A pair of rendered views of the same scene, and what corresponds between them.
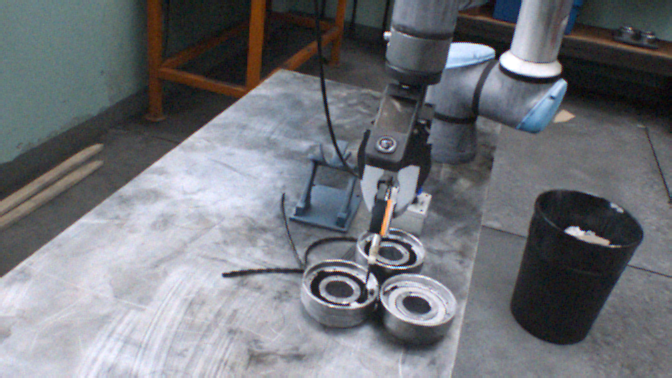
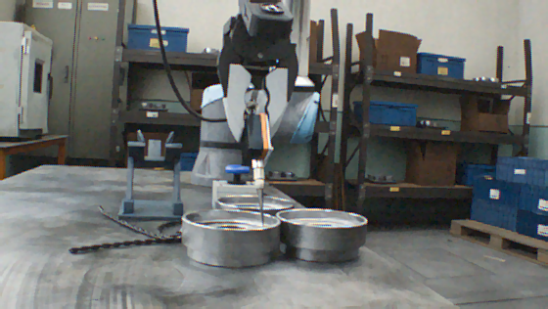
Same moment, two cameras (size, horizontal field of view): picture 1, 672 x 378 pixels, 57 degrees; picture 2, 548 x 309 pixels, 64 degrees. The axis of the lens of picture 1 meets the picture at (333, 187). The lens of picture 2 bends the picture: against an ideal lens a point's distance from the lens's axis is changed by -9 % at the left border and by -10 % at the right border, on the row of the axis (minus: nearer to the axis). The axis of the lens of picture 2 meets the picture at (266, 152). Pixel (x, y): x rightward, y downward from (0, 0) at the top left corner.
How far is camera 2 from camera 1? 0.49 m
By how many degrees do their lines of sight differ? 35
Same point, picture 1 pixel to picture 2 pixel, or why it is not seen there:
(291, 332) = (198, 278)
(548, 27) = (299, 45)
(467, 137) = not seen: hidden behind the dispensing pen
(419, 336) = (347, 244)
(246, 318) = (128, 276)
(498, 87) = not seen: hidden behind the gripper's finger
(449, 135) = (233, 160)
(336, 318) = (249, 247)
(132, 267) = not seen: outside the picture
